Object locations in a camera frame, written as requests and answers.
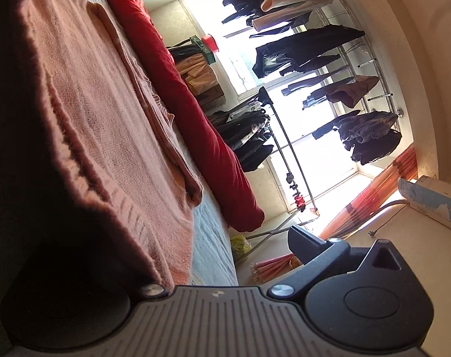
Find yellow green plastic bag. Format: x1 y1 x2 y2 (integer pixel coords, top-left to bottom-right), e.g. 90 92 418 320
230 234 253 262

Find ceiling drying rack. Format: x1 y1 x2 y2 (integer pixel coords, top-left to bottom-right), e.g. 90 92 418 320
296 0 404 134

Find red plastic basin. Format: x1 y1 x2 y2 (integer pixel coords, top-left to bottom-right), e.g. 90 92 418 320
200 34 221 53

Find tan hanging cloth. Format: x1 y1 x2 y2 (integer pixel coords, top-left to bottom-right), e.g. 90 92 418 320
175 54 220 93

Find grey-blue plaid bed sheet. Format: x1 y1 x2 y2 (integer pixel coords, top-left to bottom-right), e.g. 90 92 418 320
49 0 241 287

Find black hanging leggings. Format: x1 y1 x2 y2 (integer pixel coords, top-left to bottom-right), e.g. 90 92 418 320
281 65 356 95

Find grey power cable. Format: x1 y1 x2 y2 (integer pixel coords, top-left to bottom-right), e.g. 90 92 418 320
368 199 410 238

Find white air conditioner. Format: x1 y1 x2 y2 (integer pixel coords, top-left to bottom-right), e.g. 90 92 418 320
397 175 451 237

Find black strap bag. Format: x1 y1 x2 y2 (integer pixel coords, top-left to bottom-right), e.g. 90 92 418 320
168 43 204 64

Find beige hanging trousers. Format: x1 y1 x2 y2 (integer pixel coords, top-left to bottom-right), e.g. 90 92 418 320
253 0 341 32

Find pink orange curtain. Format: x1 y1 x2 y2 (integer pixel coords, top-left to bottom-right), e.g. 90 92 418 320
249 145 419 286

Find brown wooden cabinet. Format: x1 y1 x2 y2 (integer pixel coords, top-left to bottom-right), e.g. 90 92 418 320
194 82 227 114

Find pink striped knit sweater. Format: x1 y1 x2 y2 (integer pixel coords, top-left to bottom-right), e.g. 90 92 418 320
0 0 204 298

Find metal clothes rack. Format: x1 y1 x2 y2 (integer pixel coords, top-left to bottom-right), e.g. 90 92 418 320
259 85 320 253

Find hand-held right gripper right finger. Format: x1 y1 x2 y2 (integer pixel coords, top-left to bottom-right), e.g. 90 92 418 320
268 225 402 300

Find dark grey hanging garment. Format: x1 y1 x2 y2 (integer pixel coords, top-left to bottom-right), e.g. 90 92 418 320
312 109 402 166

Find plain black jacket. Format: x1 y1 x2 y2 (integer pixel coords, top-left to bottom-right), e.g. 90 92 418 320
235 143 275 173

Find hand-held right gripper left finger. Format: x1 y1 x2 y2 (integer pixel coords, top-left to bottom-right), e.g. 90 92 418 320
138 282 170 301

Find green folding table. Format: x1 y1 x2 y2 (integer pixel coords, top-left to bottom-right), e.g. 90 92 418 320
189 35 218 67

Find olive green bag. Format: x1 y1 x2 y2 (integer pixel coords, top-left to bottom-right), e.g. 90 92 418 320
208 109 233 127

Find row of hanging socks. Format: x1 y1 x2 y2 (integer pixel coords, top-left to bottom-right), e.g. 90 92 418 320
285 173 308 212

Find red quilt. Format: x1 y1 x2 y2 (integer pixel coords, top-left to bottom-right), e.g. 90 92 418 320
96 0 266 233

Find black hanging trousers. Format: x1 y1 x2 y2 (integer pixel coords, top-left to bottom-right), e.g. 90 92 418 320
253 24 365 79

